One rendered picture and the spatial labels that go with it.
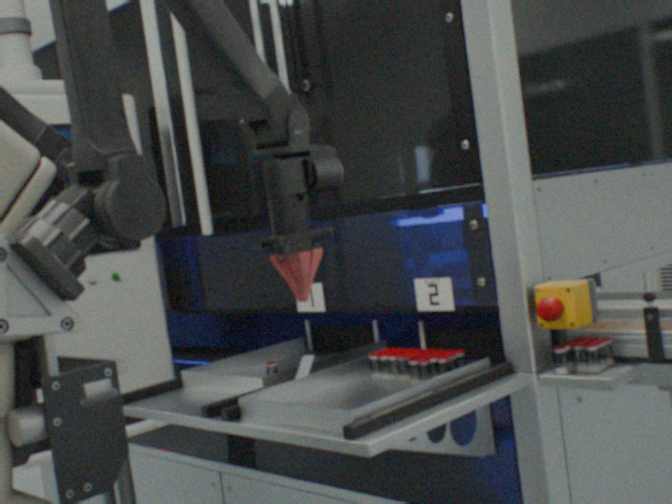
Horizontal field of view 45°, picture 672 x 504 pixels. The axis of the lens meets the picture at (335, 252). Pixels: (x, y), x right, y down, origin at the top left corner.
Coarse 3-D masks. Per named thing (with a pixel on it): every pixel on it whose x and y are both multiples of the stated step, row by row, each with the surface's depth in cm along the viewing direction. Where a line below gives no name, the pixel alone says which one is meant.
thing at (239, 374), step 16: (256, 352) 180; (272, 352) 183; (288, 352) 186; (304, 352) 188; (320, 352) 185; (352, 352) 164; (368, 352) 167; (192, 368) 168; (208, 368) 170; (224, 368) 173; (240, 368) 176; (256, 368) 176; (288, 368) 171; (192, 384) 164; (208, 384) 160; (224, 384) 156; (240, 384) 152; (256, 384) 149
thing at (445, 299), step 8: (416, 280) 153; (424, 280) 151; (432, 280) 150; (440, 280) 149; (448, 280) 147; (416, 288) 153; (424, 288) 152; (432, 288) 150; (440, 288) 149; (448, 288) 148; (416, 296) 153; (424, 296) 152; (432, 296) 150; (440, 296) 149; (448, 296) 148; (424, 304) 152; (440, 304) 149; (448, 304) 148
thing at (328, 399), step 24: (360, 360) 154; (480, 360) 137; (288, 384) 141; (312, 384) 145; (336, 384) 149; (360, 384) 147; (384, 384) 144; (408, 384) 141; (432, 384) 128; (240, 408) 134; (264, 408) 129; (288, 408) 125; (312, 408) 121; (336, 408) 131; (360, 408) 116; (384, 408) 120
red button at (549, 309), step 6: (540, 300) 131; (546, 300) 130; (552, 300) 130; (558, 300) 130; (540, 306) 131; (546, 306) 130; (552, 306) 129; (558, 306) 129; (540, 312) 131; (546, 312) 130; (552, 312) 129; (558, 312) 129; (540, 318) 131; (546, 318) 130; (552, 318) 130; (558, 318) 130
